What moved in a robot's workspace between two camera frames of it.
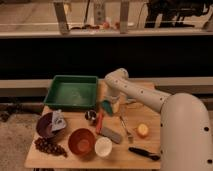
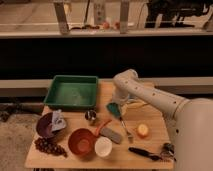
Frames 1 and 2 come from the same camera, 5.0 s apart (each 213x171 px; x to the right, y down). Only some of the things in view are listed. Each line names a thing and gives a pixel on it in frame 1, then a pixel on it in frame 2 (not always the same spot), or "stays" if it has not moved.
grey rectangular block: x=111 y=135 stays
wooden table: x=128 y=138 stays
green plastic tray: x=73 y=91 stays
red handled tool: x=99 y=122 -> x=98 y=128
